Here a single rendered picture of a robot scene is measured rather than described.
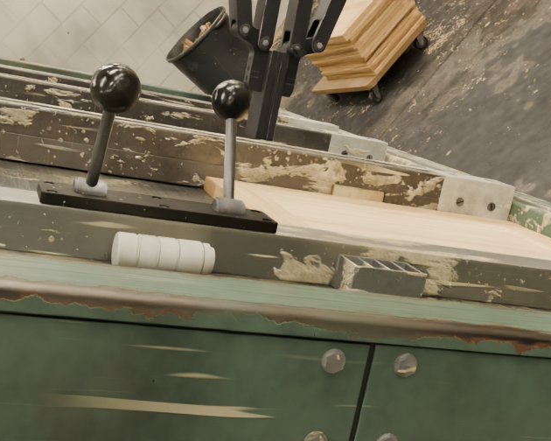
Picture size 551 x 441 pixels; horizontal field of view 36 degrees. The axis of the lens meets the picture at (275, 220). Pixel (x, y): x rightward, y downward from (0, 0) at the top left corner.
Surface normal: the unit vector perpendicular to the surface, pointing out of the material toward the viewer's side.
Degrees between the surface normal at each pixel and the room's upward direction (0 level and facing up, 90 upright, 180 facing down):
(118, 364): 90
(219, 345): 90
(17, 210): 90
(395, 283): 89
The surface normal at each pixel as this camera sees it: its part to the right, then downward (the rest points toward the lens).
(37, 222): 0.31, 0.23
